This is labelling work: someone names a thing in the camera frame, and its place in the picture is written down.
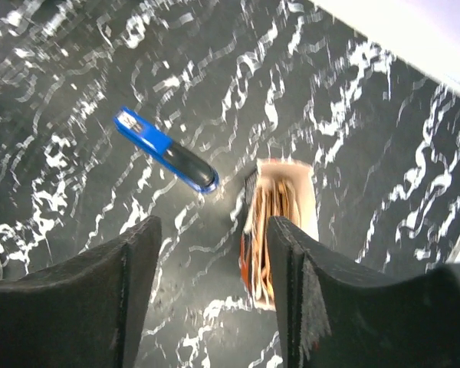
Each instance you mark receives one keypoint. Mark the coffee filter packet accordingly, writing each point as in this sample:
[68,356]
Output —
[281,187]

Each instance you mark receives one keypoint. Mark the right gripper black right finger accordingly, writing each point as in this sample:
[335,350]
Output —
[333,312]

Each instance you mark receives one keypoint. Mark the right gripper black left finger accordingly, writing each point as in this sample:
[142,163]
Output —
[87,311]

